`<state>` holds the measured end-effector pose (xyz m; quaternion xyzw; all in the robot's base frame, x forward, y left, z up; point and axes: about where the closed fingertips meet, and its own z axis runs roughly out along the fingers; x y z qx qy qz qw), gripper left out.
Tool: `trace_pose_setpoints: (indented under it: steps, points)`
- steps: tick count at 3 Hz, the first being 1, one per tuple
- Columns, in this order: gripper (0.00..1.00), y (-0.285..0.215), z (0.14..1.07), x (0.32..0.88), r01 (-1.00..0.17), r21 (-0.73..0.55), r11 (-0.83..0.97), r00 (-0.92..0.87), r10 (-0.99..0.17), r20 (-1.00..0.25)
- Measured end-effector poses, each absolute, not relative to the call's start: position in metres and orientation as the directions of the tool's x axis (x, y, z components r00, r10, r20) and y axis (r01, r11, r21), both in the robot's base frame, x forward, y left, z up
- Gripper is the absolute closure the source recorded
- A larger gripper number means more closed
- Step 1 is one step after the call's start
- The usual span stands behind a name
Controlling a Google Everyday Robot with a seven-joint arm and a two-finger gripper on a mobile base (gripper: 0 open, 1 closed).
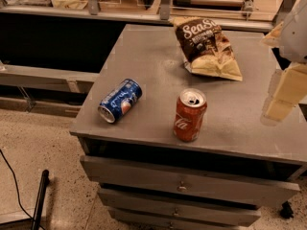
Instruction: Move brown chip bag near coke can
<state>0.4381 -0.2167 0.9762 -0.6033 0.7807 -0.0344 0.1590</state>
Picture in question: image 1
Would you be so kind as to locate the bottom grey drawer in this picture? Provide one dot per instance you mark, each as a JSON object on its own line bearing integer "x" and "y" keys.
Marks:
{"x": 168, "y": 223}

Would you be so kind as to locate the black stand leg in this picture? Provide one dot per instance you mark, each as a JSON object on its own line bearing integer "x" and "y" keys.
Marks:
{"x": 44, "y": 182}

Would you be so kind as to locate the black caster wheel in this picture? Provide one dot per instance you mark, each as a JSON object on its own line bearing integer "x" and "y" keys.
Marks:
{"x": 286, "y": 211}

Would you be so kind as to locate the blue pepsi can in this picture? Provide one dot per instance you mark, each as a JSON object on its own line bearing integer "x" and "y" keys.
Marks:
{"x": 120, "y": 100}

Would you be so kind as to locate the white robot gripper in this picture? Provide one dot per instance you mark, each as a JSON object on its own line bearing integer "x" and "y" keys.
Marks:
{"x": 296, "y": 37}

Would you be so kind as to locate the grey drawer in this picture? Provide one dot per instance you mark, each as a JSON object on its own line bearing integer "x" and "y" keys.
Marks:
{"x": 177, "y": 180}
{"x": 168, "y": 223}
{"x": 163, "y": 206}

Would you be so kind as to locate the middle grey drawer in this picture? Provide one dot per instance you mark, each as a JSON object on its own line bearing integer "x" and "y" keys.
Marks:
{"x": 163, "y": 206}

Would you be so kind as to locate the grey metal bracket middle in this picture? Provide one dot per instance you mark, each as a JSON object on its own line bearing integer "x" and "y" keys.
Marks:
{"x": 164, "y": 9}

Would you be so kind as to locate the red coke can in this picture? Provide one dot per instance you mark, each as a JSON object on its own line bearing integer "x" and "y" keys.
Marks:
{"x": 191, "y": 106}

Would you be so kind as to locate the grey metal shelf rail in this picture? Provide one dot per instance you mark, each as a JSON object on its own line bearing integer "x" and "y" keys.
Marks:
{"x": 155, "y": 19}

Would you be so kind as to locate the brown multigrain chip bag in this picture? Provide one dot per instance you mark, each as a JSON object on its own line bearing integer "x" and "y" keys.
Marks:
{"x": 206, "y": 49}

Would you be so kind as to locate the grey drawer cabinet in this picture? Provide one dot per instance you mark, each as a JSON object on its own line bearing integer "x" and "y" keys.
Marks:
{"x": 186, "y": 152}

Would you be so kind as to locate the grey metal bracket right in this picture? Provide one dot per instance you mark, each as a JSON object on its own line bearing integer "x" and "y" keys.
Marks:
{"x": 285, "y": 7}

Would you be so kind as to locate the top grey drawer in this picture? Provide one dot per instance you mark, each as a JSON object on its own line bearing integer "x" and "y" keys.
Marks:
{"x": 177, "y": 180}

